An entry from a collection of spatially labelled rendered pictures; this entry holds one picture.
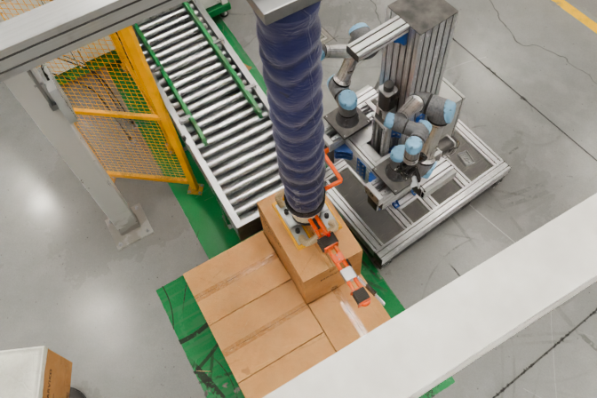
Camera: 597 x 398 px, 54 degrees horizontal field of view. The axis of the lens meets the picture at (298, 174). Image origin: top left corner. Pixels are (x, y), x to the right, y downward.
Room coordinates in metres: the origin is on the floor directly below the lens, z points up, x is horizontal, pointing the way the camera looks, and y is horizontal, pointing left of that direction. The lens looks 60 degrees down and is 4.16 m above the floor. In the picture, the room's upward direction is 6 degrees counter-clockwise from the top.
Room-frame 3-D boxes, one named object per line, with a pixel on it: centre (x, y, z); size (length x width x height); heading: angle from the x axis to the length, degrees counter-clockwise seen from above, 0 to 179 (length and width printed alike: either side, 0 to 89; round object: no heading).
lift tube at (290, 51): (1.51, -0.02, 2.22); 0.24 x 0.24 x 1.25
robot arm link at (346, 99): (2.19, -0.35, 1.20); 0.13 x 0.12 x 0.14; 18
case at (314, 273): (1.50, -0.02, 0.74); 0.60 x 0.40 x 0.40; 23
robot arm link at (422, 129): (1.52, -0.58, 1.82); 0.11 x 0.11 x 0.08; 56
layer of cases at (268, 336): (1.11, 0.12, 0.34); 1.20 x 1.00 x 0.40; 25
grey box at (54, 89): (2.15, 1.28, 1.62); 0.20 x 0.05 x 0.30; 25
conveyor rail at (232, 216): (2.78, 0.92, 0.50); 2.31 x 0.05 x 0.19; 25
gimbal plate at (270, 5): (1.51, -0.02, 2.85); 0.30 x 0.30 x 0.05; 25
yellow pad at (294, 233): (1.47, 0.07, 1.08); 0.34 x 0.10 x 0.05; 23
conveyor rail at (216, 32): (3.05, 0.33, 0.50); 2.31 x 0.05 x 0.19; 25
